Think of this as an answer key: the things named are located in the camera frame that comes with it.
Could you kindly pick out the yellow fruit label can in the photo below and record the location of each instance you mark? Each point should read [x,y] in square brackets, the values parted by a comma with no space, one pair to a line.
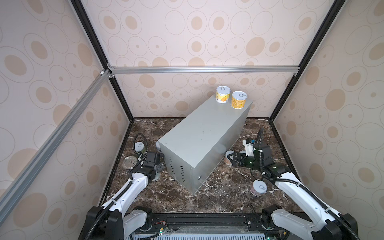
[222,94]

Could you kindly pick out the black corner frame post left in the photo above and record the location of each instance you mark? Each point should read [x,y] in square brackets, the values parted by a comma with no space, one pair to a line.
[96,44]

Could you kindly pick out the purple white label can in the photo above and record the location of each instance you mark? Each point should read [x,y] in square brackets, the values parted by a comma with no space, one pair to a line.
[258,188]

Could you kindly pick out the light blue bear can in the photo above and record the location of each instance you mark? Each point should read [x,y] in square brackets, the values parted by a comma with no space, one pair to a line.
[157,176]

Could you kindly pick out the yellow orange label can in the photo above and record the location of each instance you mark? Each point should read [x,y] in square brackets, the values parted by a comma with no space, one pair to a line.
[238,99]

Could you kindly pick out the grey metal cabinet box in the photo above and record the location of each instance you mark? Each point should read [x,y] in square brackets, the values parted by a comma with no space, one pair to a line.
[194,147]

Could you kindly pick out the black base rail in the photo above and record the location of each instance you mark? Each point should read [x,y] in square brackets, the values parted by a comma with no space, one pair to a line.
[163,222]

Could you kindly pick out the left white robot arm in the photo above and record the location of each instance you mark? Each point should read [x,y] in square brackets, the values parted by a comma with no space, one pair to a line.
[126,198]

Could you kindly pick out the silver horizontal back rail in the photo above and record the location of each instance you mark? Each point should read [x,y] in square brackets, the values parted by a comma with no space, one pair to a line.
[205,70]

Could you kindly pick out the blue label dark can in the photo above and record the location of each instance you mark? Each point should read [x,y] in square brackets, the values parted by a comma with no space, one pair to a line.
[129,162]

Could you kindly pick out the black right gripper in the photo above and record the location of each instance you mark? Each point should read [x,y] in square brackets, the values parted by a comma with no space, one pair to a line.
[242,156]

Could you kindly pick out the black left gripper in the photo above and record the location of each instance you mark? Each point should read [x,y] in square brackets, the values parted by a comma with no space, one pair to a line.
[160,165]

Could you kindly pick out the green label can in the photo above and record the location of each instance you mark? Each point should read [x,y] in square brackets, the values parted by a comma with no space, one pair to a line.
[140,148]

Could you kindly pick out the black corner frame post right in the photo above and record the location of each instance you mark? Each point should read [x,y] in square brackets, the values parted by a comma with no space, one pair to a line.
[313,47]

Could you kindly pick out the silver left side rail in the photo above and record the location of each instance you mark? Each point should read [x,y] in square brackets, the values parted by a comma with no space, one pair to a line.
[24,180]

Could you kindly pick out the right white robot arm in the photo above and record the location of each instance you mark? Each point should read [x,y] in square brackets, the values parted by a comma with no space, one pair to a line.
[300,198]

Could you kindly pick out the black corner frame post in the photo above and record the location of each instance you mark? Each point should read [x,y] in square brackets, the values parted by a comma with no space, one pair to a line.
[96,44]
[313,47]

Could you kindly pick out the orange white label can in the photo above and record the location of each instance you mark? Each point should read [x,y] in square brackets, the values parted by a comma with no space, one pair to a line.
[228,158]

